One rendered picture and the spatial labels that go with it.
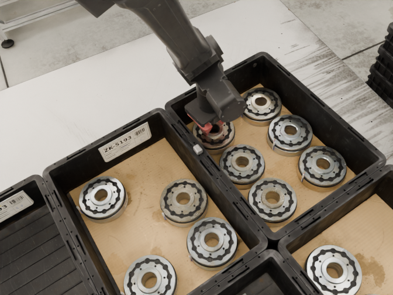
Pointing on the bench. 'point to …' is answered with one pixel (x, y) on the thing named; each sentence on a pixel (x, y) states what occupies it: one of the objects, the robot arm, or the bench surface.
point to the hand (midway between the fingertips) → (212, 126)
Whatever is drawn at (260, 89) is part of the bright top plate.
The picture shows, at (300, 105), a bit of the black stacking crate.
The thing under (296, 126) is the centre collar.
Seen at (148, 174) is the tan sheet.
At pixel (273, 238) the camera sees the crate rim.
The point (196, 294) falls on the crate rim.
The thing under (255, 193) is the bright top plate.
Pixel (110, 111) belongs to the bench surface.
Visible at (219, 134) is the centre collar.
